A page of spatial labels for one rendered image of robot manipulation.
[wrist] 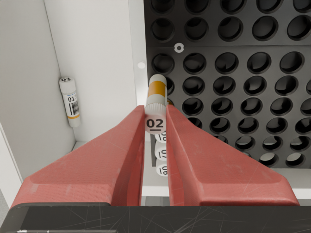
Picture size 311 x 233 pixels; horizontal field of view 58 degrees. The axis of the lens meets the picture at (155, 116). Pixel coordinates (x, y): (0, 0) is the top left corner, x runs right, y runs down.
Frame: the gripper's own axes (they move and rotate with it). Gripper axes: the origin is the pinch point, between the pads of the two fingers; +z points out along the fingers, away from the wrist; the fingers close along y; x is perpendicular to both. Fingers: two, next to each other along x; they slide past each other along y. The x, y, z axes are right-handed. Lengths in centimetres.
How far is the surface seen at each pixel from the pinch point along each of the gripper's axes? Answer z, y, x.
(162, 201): 71, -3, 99
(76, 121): 10.4, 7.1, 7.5
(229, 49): 4.9, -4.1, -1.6
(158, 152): 3.5, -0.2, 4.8
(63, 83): 10.4, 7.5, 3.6
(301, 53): 4.8, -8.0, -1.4
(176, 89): 4.9, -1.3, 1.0
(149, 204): 76, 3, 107
